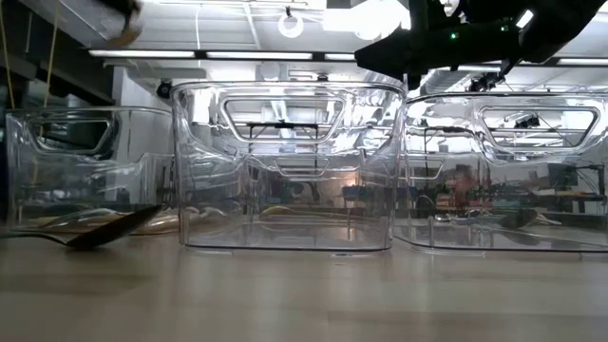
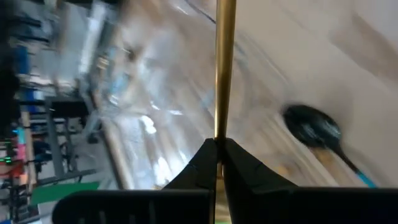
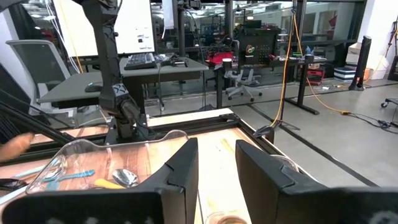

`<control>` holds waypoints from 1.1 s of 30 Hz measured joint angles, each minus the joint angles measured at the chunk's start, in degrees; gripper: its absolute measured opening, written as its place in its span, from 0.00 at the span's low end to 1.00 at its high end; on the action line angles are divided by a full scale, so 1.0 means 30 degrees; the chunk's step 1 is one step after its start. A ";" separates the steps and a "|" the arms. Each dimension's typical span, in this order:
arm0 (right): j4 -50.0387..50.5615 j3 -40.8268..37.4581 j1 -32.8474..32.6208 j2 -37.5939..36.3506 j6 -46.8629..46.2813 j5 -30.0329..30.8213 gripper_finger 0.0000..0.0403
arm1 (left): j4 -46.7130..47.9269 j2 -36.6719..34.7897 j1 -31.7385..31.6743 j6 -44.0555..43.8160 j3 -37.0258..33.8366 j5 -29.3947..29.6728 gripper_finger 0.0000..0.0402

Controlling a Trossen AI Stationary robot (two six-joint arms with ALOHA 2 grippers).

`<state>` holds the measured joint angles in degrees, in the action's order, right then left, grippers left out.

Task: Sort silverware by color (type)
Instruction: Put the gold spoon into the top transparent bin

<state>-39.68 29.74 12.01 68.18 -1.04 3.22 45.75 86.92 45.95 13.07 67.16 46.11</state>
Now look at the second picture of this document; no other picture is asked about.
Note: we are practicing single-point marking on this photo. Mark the green board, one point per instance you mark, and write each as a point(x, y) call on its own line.
point(62, 193)

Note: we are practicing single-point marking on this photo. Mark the clear plastic bin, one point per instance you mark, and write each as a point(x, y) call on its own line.
point(161, 124)

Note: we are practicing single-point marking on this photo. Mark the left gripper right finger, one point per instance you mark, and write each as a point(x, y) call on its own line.
point(258, 193)

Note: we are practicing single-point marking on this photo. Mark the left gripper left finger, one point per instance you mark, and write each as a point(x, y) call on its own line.
point(192, 193)

